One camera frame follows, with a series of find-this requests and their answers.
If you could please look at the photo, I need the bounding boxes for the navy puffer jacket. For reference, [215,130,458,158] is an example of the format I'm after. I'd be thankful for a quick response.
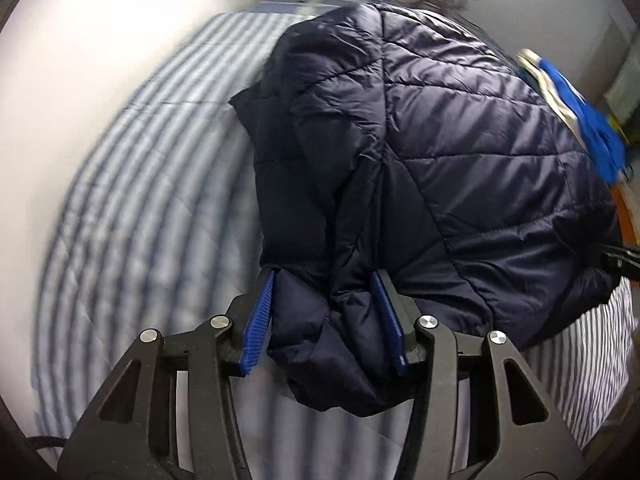
[227,2,621,418]

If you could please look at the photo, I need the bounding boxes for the blue jacket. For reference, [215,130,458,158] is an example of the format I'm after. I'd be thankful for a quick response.
[517,47,628,183]

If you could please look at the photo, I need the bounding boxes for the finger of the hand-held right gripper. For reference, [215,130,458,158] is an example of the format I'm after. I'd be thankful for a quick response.
[590,242,640,279]

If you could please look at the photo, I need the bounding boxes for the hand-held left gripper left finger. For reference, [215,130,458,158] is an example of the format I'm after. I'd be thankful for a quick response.
[57,270,275,480]

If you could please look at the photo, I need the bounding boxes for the striped bed sheet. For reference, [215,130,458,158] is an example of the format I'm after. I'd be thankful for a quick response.
[30,0,640,456]

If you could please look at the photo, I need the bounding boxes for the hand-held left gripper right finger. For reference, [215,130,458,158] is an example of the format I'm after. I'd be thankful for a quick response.
[371,269,588,480]

